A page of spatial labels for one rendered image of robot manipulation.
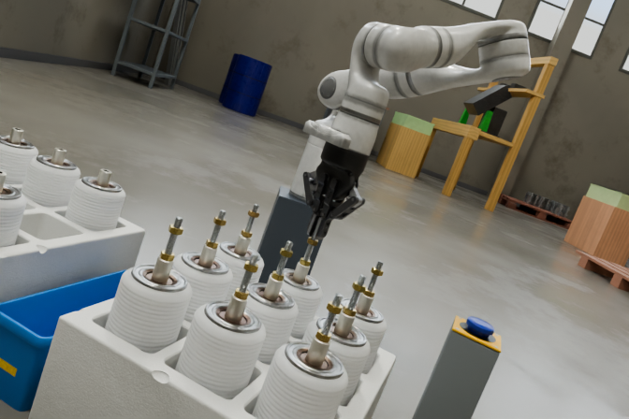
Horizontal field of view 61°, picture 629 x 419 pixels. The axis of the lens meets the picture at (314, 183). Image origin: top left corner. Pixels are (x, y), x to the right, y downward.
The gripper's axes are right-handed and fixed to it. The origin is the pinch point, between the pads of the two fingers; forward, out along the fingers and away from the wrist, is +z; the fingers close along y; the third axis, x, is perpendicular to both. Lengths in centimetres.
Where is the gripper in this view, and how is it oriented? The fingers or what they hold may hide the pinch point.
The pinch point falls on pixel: (318, 226)
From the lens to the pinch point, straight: 89.6
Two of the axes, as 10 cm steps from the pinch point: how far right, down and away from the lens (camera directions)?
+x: -6.5, -1.2, -7.5
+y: -6.8, -3.5, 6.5
